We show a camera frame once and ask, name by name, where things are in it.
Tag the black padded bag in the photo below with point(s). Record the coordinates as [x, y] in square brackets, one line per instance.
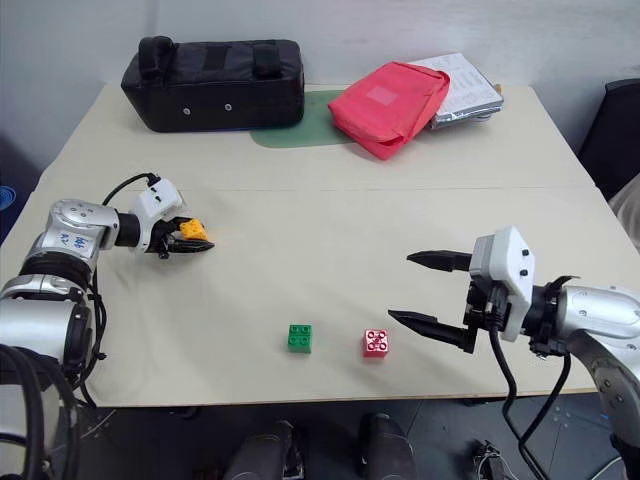
[215, 85]

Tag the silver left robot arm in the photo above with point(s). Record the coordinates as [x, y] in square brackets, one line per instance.
[55, 310]

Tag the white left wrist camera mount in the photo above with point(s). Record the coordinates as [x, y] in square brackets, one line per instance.
[159, 197]

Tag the dark rounded shape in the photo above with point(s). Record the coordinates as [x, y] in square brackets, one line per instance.
[387, 445]
[265, 455]

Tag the green toy cube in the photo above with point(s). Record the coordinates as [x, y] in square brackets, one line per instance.
[299, 340]

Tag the black chair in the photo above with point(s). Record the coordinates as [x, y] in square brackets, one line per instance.
[612, 130]

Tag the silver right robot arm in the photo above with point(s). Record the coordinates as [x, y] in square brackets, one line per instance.
[600, 320]

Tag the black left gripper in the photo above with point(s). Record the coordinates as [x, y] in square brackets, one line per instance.
[161, 235]

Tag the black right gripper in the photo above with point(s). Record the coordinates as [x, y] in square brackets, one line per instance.
[482, 305]

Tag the red fabric pouch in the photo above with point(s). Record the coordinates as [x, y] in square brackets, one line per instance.
[385, 107]

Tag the yellow toy cube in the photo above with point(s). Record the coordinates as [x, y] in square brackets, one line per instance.
[195, 230]

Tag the red toy cube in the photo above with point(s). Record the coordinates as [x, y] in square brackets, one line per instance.
[376, 344]

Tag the blue round object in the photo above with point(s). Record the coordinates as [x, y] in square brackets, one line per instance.
[5, 205]

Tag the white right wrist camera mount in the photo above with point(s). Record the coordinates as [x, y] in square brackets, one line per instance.
[512, 272]

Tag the green mat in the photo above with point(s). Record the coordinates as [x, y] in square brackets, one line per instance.
[290, 130]

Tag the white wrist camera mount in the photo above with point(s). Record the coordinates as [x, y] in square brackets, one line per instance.
[159, 197]
[512, 272]

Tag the silver printed foil package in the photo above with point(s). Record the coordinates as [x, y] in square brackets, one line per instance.
[470, 90]

